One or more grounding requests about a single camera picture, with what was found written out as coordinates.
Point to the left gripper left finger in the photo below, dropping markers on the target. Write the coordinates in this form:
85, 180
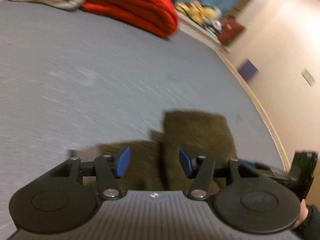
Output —
68, 196

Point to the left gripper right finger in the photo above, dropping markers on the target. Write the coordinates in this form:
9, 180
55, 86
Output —
243, 194

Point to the olive corduroy pants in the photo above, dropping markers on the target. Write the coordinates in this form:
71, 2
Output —
155, 165

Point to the person's right forearm dark sleeve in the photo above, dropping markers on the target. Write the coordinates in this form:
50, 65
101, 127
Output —
309, 228

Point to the person's right hand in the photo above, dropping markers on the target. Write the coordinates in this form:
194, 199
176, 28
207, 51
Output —
302, 215

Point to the dark red cushion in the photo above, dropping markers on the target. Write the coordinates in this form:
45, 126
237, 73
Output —
230, 30

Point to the yellow plush toy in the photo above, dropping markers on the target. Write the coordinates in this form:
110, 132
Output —
200, 14

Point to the red folded quilt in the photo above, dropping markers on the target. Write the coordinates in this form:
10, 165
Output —
158, 17

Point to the white wall socket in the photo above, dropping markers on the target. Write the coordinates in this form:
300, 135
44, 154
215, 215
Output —
308, 77

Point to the purple wall item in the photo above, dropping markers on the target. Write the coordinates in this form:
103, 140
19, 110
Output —
247, 70

